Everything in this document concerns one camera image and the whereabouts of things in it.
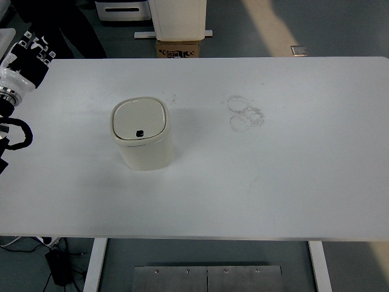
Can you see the large white plastic bin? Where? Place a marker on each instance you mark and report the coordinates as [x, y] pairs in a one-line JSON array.
[[179, 18]]

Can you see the person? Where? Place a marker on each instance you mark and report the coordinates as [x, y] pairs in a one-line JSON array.
[[76, 33]]

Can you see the white power strip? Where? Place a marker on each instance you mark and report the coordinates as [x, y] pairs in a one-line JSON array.
[[50, 241]]

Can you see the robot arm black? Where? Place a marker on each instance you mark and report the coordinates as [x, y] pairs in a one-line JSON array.
[[6, 106]]

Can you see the black power adapter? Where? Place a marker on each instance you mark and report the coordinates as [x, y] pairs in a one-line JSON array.
[[57, 267]]

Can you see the cream trash bin with lid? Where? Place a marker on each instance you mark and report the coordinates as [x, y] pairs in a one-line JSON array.
[[146, 152]]

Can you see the grey metal plate with screws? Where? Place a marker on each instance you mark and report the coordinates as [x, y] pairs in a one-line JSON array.
[[182, 281]]

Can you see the white table leg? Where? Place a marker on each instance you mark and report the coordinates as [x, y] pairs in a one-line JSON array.
[[95, 267], [319, 267]]

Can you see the white side furniture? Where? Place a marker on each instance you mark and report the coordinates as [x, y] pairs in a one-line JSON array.
[[6, 38]]

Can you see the cardboard box with black print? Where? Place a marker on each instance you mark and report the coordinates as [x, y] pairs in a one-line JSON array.
[[177, 50]]

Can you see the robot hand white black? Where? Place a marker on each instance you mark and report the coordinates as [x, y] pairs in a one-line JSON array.
[[30, 65]]

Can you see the grey floor socket plate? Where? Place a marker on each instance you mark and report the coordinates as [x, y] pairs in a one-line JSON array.
[[300, 50]]

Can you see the white metal base bar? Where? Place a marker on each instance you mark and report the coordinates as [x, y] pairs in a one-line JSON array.
[[144, 35]]

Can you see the white appliance with dark slot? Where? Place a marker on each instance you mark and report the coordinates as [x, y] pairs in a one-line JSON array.
[[124, 10]]

